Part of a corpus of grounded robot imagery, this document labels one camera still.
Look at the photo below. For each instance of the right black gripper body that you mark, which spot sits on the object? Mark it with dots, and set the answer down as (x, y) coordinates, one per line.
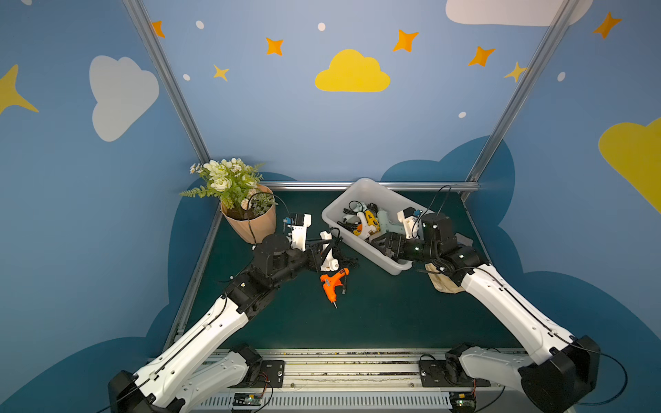
(391, 245)

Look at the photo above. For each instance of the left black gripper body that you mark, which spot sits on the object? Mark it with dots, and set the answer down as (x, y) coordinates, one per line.
(320, 253)

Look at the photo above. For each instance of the yellow glue gun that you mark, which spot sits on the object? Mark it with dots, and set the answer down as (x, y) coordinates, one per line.
(361, 227)

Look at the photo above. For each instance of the large mint glue gun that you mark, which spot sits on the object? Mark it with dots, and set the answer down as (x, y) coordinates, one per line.
(386, 225)

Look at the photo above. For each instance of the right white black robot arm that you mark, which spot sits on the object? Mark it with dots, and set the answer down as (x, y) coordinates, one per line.
(557, 370)

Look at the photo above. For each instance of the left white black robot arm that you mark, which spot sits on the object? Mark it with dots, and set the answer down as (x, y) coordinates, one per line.
(177, 381)

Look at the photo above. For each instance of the white plastic storage box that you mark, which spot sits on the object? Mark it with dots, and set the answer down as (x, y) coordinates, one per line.
(369, 191)

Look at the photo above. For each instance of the beige work glove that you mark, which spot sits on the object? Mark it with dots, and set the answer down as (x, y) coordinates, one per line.
(441, 282)

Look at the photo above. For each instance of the artificial flower plant in pot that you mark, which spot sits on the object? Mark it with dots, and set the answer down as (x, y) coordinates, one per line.
(248, 206)

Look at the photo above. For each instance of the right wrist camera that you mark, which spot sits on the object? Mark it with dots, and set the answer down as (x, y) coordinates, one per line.
(408, 218)

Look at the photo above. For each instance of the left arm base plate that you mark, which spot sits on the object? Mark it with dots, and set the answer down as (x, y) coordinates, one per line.
(267, 370)

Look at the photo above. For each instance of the aluminium front rail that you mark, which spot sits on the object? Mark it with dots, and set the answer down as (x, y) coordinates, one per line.
(334, 378)

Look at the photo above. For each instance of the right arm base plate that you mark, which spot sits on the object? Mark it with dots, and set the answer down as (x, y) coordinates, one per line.
(435, 373)

